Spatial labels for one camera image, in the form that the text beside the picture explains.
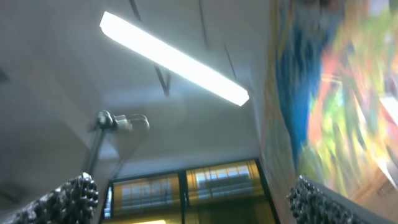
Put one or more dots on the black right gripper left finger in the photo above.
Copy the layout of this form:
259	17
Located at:
73	202

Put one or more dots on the overhead camera on stand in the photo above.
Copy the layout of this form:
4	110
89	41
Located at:
105	123

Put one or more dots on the colourful wall mural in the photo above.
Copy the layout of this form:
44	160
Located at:
330	101

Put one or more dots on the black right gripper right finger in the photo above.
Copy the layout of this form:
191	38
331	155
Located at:
312	202

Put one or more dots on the white ceiling light tube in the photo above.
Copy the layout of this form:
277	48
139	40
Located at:
176	61

